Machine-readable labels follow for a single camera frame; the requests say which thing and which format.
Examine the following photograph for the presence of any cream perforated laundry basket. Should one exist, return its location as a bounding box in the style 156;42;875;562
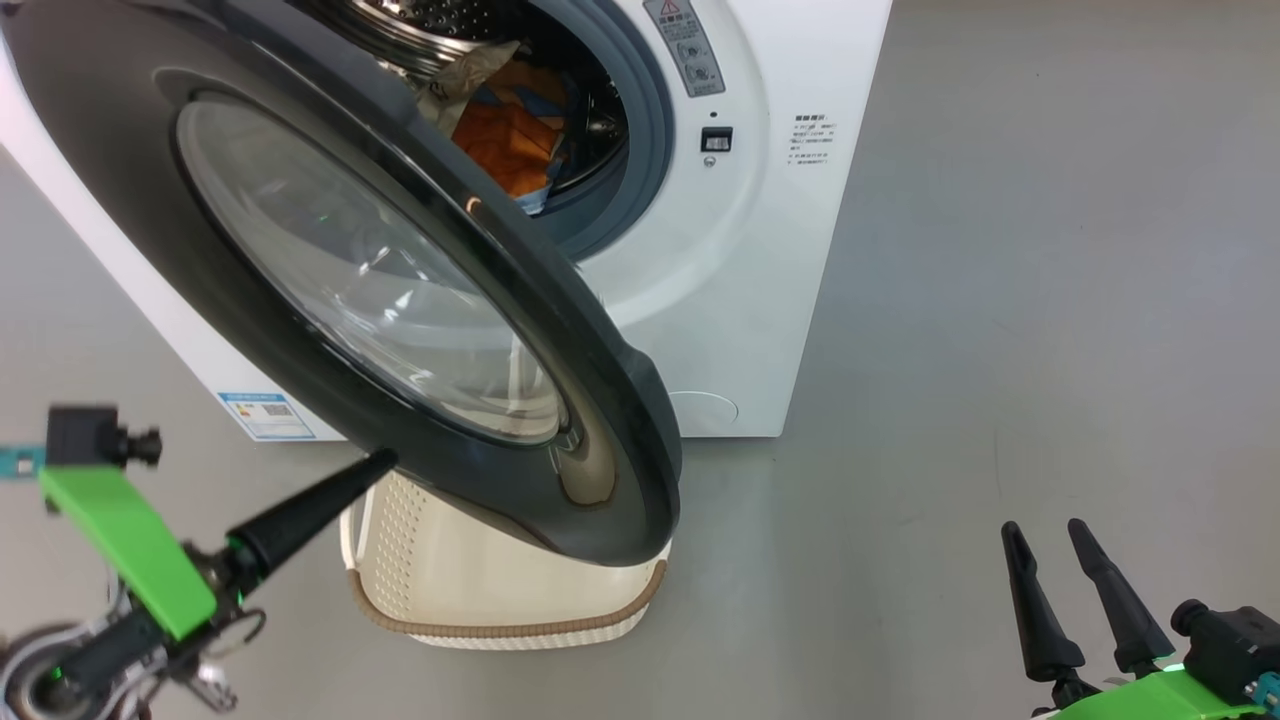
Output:
339;470;673;652

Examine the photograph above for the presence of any blue energy label sticker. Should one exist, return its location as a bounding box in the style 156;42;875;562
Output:
217;391;317;442

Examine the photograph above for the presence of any grey warning label sticker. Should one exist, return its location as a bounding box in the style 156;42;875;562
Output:
643;0;727;99

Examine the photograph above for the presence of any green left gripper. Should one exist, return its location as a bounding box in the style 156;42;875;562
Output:
38;448;399;712

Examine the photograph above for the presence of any blue orange cartoon print garment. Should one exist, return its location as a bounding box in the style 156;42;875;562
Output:
415;40;583;217

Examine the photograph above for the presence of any white front-load washing machine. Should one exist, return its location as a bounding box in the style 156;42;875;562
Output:
0;0;894;443

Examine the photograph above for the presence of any dark grey glass washer door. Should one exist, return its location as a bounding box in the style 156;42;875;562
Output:
0;0;684;569

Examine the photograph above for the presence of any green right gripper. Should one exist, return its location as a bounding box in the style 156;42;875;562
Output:
1000;518;1267;720

